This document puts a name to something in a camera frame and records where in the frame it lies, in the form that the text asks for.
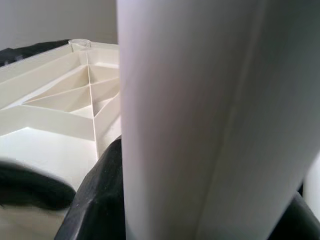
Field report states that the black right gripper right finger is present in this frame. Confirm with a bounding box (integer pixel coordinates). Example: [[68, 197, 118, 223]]
[[259, 189, 320, 240]]

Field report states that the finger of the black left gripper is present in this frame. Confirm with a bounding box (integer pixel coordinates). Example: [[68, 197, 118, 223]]
[[0, 159, 77, 212]]

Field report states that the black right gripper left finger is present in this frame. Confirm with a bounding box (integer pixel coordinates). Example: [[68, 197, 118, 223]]
[[53, 136, 131, 240]]

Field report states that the black tablecloth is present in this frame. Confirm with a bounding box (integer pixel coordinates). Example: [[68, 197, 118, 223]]
[[0, 38, 71, 67]]

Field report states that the white plastic table top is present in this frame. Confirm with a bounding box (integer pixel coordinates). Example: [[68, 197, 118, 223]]
[[0, 38, 123, 193]]

